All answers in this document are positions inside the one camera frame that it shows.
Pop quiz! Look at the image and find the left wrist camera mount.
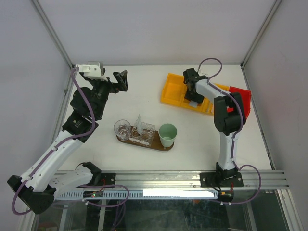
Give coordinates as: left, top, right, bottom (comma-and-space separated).
75, 61, 108, 81

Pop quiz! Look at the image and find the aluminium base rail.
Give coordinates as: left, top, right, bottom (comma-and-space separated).
111, 169, 289, 190

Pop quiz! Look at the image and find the white toothpaste tube black cap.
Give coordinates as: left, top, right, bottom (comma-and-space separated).
136, 115, 143, 135

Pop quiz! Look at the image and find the yellow bin left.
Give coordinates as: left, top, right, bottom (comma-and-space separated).
160, 73, 187, 107

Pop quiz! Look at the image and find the yellow bin middle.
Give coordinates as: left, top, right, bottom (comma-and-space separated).
180, 83, 202, 112

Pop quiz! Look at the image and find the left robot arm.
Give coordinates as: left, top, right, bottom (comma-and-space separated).
7, 66, 128, 216

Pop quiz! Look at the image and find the clear glass holder block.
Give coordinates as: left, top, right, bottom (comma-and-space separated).
129, 122, 156, 147

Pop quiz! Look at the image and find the green plastic cup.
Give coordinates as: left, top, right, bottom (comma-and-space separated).
158, 123, 178, 148

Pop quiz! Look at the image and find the clear glass tumbler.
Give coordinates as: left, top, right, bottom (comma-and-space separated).
114, 119, 131, 141

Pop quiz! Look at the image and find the wooden oval tray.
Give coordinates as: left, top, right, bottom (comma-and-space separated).
116, 130, 174, 152

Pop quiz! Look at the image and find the white cable duct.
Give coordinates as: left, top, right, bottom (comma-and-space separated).
56, 189, 218, 200

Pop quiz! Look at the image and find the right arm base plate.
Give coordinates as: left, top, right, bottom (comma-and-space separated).
199, 172, 244, 189

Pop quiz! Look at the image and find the red plastic bin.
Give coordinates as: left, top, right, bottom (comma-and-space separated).
229, 86, 251, 119

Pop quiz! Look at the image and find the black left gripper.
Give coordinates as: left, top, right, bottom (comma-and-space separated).
90, 70, 128, 119

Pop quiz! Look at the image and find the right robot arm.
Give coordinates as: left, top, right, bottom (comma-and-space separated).
183, 68, 246, 188

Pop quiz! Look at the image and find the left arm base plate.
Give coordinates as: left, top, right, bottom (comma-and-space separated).
79, 172, 116, 188

